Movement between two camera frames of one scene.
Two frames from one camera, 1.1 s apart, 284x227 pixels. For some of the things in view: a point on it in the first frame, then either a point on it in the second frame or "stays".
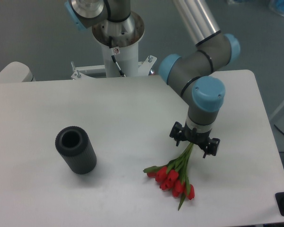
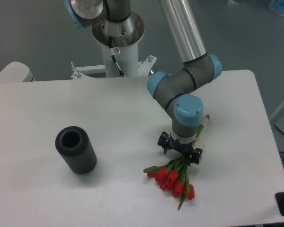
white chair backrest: x=15 y=72 stays
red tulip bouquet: x=173 y=176 stays
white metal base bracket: x=144 y=68 stays
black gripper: x=201 y=139 → x=194 y=155
